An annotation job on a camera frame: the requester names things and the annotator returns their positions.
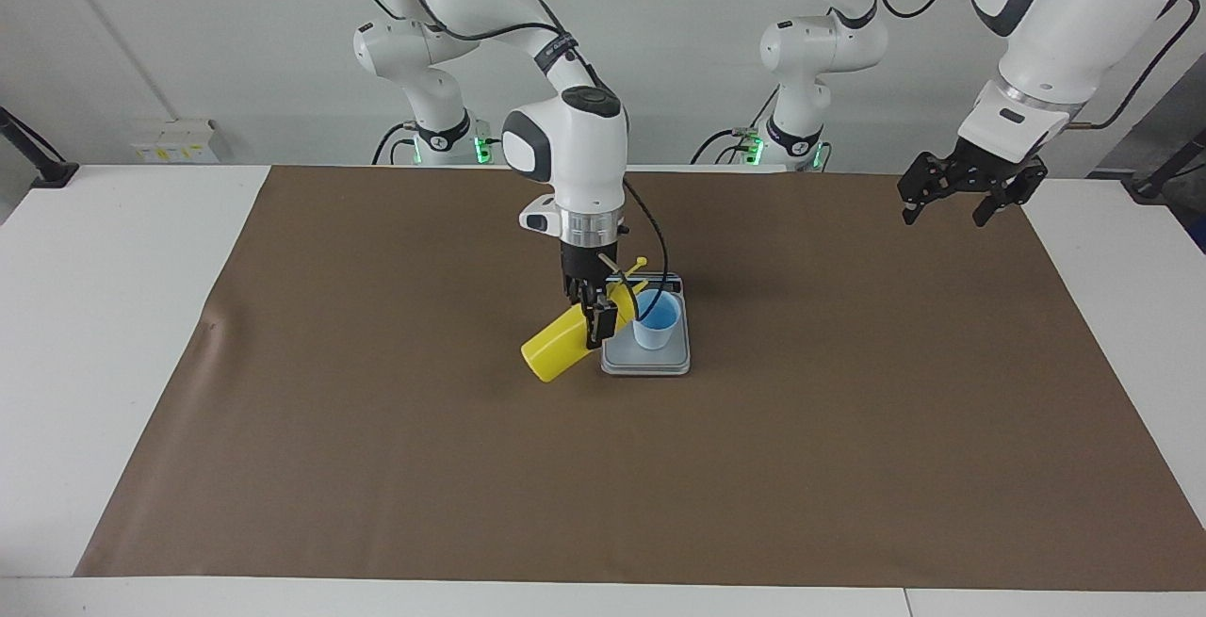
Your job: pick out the brown paper table mat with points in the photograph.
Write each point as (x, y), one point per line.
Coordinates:
(603, 476)

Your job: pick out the light blue plastic cup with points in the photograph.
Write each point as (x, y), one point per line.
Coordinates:
(655, 330)

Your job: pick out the black clamp stand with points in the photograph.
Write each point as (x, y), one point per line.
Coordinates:
(1164, 174)
(42, 170)

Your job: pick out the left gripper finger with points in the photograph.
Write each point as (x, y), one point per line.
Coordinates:
(912, 206)
(994, 207)

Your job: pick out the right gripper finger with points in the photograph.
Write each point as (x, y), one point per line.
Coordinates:
(576, 294)
(601, 323)

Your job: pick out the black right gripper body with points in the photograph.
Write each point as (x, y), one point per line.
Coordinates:
(589, 264)

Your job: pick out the white wall socket box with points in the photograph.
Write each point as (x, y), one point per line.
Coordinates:
(174, 141)

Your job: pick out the silver digital kitchen scale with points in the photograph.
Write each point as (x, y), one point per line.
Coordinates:
(650, 363)

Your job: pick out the grey panel board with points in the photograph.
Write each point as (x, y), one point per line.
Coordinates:
(1145, 127)

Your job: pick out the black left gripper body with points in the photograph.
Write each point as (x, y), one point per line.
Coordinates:
(970, 170)

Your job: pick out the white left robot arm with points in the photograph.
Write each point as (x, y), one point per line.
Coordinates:
(1065, 24)

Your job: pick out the yellow squeeze bottle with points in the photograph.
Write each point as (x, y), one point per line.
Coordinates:
(556, 349)

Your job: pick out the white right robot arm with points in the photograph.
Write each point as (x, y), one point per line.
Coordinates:
(575, 155)

